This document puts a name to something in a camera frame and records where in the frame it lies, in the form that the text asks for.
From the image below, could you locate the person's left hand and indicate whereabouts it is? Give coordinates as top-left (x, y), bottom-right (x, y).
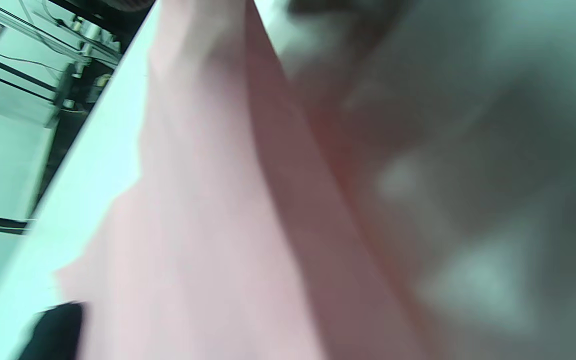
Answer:
top-left (17, 301), bottom-right (85, 360)

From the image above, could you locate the pink cloth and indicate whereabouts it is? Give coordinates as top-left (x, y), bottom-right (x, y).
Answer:
top-left (54, 0), bottom-right (449, 360)

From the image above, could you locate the person's right hand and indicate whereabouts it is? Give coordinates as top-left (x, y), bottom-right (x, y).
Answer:
top-left (288, 0), bottom-right (576, 360)

